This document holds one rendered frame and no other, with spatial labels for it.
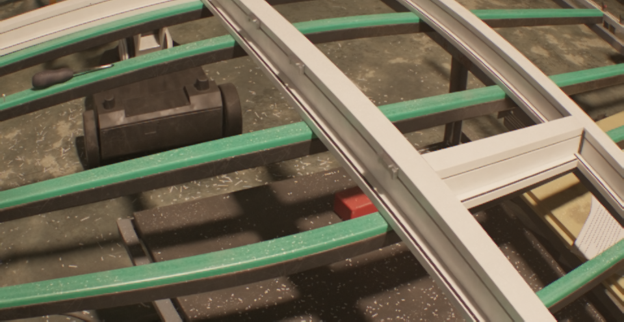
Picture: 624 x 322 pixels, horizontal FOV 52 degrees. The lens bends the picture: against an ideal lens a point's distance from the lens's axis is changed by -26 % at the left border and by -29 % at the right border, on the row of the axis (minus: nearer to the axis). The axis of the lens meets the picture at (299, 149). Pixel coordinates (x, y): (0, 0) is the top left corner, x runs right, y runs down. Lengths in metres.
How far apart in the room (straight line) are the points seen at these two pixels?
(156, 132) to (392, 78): 1.06
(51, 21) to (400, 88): 1.90
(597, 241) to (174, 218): 0.90
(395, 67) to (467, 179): 2.26
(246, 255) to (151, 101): 1.72
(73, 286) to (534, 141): 0.75
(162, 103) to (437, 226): 1.78
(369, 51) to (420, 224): 2.46
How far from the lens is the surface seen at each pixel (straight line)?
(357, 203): 1.54
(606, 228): 1.61
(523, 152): 1.22
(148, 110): 2.68
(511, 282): 0.94
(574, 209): 1.63
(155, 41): 2.78
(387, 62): 3.43
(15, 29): 1.71
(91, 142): 2.64
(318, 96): 1.30
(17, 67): 1.68
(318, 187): 1.65
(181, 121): 2.69
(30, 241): 2.47
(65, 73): 1.48
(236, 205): 1.59
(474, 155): 1.15
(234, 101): 2.73
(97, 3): 1.72
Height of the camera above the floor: 1.55
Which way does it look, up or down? 33 degrees down
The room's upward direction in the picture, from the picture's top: 3 degrees clockwise
